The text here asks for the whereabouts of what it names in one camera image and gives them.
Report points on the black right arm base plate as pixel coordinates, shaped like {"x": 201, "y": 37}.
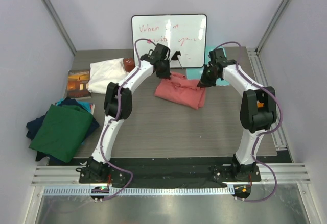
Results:
{"x": 233, "y": 173}

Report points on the teal t shirt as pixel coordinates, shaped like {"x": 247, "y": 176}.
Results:
{"x": 72, "y": 102}

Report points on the red t shirt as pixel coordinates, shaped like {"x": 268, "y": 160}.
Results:
{"x": 180, "y": 90}

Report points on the green t shirt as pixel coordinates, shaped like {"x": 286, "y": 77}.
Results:
{"x": 63, "y": 130}

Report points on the white mug orange inside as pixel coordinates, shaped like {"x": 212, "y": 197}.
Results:
{"x": 259, "y": 104}

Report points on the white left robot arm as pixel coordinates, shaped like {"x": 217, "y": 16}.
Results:
{"x": 118, "y": 101}

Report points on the white dry erase board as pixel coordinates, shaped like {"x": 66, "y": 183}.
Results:
{"x": 185, "y": 33}

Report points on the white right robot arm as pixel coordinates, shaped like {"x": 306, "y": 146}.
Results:
{"x": 257, "y": 111}

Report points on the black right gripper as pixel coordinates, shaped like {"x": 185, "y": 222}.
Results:
{"x": 205, "y": 82}

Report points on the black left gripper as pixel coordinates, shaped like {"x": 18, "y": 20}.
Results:
{"x": 166, "y": 74}

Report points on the teal cutting board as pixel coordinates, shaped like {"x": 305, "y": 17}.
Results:
{"x": 194, "y": 74}

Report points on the aluminium corner post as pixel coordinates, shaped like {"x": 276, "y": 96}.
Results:
{"x": 272, "y": 24}
{"x": 62, "y": 30}

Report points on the aluminium right corner post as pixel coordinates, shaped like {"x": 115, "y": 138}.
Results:
{"x": 272, "y": 24}

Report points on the red brown eraser block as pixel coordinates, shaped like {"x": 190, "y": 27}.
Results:
{"x": 129, "y": 64}

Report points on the orange cover book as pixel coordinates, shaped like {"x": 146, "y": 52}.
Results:
{"x": 77, "y": 85}

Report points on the white t shirt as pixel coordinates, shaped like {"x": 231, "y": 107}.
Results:
{"x": 104, "y": 72}

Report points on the metal wire board stand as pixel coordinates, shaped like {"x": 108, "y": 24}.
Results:
{"x": 175, "y": 57}

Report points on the white perforated cable rail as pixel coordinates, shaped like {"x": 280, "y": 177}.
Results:
{"x": 101, "y": 191}

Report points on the aluminium left corner post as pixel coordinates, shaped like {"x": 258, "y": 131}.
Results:
{"x": 62, "y": 30}

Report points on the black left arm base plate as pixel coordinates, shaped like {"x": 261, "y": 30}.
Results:
{"x": 102, "y": 174}

